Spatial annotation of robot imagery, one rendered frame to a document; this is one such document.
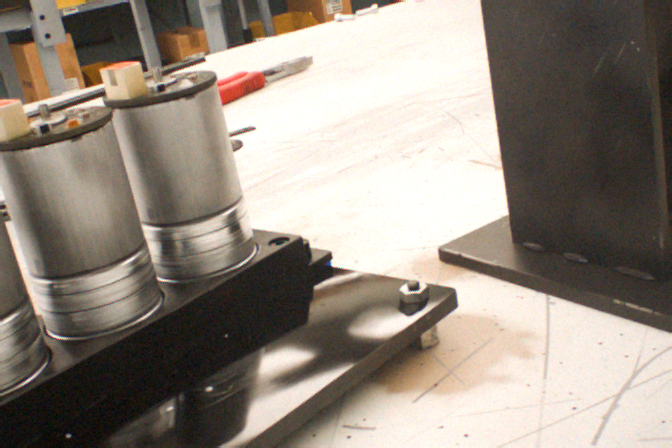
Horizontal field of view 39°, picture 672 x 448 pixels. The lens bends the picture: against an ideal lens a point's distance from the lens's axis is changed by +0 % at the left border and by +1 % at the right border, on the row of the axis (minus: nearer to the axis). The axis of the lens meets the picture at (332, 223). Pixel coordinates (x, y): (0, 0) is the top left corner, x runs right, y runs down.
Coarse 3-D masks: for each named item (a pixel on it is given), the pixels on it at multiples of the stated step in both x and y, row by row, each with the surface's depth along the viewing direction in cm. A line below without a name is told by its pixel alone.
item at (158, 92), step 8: (184, 72) 21; (192, 72) 21; (200, 72) 21; (208, 72) 21; (152, 80) 21; (176, 80) 21; (192, 80) 20; (200, 80) 20; (208, 80) 20; (216, 80) 20; (152, 88) 19; (160, 88) 19; (168, 88) 20; (176, 88) 20; (184, 88) 19; (192, 88) 19; (200, 88) 20; (104, 96) 20; (144, 96) 19; (152, 96) 19; (160, 96) 19; (168, 96) 19; (176, 96) 19; (104, 104) 20; (112, 104) 20; (120, 104) 19; (128, 104) 19; (136, 104) 19; (144, 104) 19
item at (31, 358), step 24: (0, 216) 17; (0, 240) 17; (0, 264) 17; (0, 288) 17; (24, 288) 18; (0, 312) 17; (24, 312) 17; (0, 336) 17; (24, 336) 17; (0, 360) 17; (24, 360) 17; (48, 360) 18; (0, 384) 17; (24, 384) 17
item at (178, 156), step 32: (192, 96) 20; (128, 128) 20; (160, 128) 19; (192, 128) 20; (224, 128) 20; (128, 160) 20; (160, 160) 20; (192, 160) 20; (224, 160) 20; (160, 192) 20; (192, 192) 20; (224, 192) 20; (160, 224) 20; (192, 224) 20; (224, 224) 20; (160, 256) 21; (192, 256) 20; (224, 256) 21
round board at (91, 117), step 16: (64, 112) 19; (80, 112) 19; (96, 112) 19; (112, 112) 19; (32, 128) 18; (48, 128) 18; (64, 128) 18; (80, 128) 18; (0, 144) 18; (16, 144) 17; (32, 144) 17
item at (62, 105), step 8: (176, 64) 23; (184, 64) 23; (192, 64) 23; (168, 72) 22; (104, 88) 21; (80, 96) 21; (88, 96) 21; (96, 96) 21; (56, 104) 21; (64, 104) 20; (72, 104) 21; (80, 104) 21; (32, 112) 20
